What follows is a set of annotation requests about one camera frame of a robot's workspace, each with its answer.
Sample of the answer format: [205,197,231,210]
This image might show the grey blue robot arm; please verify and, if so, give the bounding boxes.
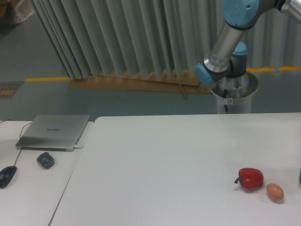
[195,0,301,86]

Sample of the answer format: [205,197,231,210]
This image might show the brown cardboard sheet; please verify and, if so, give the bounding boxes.
[69,69,212,98]

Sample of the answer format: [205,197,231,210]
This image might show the white usb plug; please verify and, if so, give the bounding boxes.
[74,145,84,149]

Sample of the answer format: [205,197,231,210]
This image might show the grey pleated curtain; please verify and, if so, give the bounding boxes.
[30,0,301,79]

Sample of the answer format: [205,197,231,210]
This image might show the silver laptop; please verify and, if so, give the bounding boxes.
[16,114,90,151]

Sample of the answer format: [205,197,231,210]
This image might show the small black gadget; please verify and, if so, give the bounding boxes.
[37,152,55,170]

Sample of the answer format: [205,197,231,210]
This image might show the red bell pepper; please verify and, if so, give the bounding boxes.
[234,168,264,189]

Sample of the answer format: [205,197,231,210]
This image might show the brown egg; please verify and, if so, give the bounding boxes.
[266,183,284,201]

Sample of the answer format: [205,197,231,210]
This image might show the black computer mouse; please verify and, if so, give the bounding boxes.
[0,166,17,189]

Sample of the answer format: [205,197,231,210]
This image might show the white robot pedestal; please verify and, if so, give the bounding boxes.
[211,72,259,114]

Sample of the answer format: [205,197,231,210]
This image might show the black mouse cable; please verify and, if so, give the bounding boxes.
[0,119,33,167]

